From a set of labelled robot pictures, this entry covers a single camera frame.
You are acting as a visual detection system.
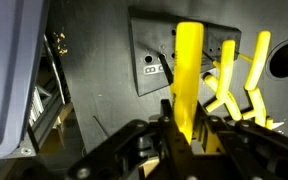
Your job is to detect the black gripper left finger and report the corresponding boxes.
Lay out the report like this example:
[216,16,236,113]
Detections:
[159,99,186,156]

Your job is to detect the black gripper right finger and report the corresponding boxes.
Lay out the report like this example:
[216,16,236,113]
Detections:
[193,104,218,153]

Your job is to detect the large yellow T-handle wrench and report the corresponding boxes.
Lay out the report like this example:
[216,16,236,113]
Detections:
[170,21,204,144]

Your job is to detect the wooden toy box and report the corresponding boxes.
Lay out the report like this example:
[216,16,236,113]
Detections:
[138,157,160,180]

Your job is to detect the yellow wrench in stand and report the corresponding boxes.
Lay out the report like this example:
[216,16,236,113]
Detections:
[238,30,271,90]
[202,39,237,114]

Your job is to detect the black wrench stand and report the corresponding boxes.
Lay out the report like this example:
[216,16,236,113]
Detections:
[128,6,242,96]

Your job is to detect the blue plastic bin lid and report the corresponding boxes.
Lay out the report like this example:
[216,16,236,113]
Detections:
[0,0,50,159]

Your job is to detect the yellow T-handle wrench long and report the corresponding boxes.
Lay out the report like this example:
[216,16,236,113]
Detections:
[204,74,242,121]

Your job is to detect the yellow T-handle wrench thin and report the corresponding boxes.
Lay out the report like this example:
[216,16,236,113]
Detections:
[266,118,283,130]

